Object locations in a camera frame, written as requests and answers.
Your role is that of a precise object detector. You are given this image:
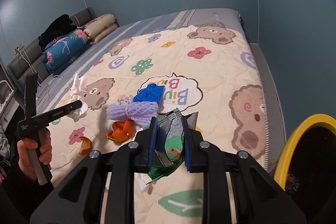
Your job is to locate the white tissue under gripper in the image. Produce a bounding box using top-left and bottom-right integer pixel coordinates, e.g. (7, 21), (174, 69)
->
(134, 173), (153, 194)

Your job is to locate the cream folded quilt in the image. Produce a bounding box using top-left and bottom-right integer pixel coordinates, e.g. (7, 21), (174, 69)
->
(83, 14), (117, 44)

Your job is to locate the yellow rimmed black trash bin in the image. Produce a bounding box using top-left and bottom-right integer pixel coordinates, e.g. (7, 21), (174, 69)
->
(273, 113), (336, 195)

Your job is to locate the person's left hand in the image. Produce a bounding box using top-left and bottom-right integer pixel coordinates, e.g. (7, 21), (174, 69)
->
(17, 128), (52, 181)

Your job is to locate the grey padded headboard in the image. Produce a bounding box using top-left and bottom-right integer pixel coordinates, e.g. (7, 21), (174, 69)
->
(6, 7), (97, 93)

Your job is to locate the green snack wrapper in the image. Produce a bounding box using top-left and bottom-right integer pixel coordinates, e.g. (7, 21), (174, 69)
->
(148, 109), (198, 182)

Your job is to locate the blue floral folded blanket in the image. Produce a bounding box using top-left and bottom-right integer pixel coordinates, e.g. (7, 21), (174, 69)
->
(42, 28), (88, 76)

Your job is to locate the black clothing pile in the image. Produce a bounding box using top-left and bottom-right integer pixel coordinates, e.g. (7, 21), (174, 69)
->
(38, 14), (77, 51)

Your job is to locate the blue foam net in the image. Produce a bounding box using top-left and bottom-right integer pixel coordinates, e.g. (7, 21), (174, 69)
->
(133, 83), (165, 103)

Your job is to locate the white tissue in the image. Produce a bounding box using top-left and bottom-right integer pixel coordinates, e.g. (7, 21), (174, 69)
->
(134, 173), (153, 194)
(68, 73), (88, 122)

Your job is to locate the wall power socket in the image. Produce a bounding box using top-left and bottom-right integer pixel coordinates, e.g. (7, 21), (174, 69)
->
(14, 42), (25, 55)

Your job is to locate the cream cartoon bear quilt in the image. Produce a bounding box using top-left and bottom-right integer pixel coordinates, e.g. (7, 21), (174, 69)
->
(36, 25), (270, 224)

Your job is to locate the purple foam fruit net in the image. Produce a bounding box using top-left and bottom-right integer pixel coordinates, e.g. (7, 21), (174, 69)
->
(106, 101), (158, 127)

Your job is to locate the white charging cable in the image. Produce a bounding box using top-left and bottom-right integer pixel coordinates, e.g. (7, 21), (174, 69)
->
(17, 48), (59, 106)

